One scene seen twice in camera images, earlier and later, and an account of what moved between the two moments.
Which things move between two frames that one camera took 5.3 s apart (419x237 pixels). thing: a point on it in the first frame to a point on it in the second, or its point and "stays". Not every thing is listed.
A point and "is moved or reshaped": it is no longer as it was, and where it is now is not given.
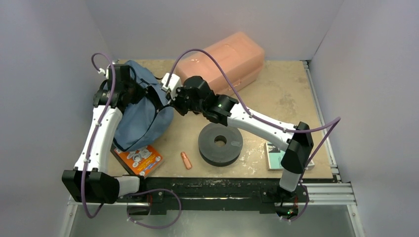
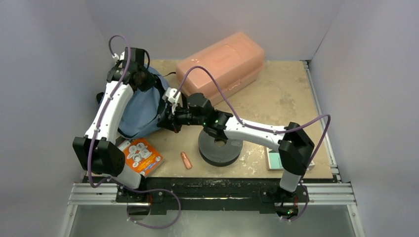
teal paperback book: (274, 155) stays
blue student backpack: (147, 121) is moved or reshaped
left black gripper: (141, 91) to (149, 82)
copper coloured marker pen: (186, 160) stays
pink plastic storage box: (239, 57) stays
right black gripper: (178, 100) to (172, 119)
